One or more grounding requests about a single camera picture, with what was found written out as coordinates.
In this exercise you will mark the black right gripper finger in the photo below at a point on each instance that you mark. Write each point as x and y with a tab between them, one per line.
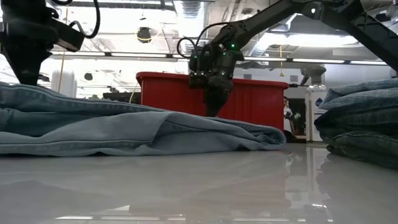
216	99

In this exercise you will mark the light blue jeans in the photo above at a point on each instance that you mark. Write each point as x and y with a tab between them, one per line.
124	130

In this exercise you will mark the dark navy garment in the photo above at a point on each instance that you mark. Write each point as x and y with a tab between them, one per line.
360	140

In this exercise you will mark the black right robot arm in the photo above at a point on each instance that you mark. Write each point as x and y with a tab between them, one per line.
311	15

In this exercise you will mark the red plastic laundry bin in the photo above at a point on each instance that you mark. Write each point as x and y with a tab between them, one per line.
255	102

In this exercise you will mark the white round column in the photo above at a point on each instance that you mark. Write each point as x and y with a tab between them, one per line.
66	84

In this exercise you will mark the person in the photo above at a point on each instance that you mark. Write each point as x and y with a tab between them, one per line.
288	116

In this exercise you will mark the long ceiling light strip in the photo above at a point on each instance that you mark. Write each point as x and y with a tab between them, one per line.
140	55

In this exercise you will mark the clear spray bottle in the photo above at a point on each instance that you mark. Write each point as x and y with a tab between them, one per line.
314	93

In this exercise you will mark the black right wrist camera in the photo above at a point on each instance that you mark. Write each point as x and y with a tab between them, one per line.
200	60

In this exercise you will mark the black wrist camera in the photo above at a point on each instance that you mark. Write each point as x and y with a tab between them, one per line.
69	35
200	60

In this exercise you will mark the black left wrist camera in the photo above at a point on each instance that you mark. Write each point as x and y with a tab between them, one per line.
69	35

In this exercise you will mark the silver ventilation duct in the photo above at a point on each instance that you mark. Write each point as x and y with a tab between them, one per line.
191	18

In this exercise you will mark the black ceiling dome camera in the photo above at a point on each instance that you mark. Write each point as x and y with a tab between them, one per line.
144	35
88	76

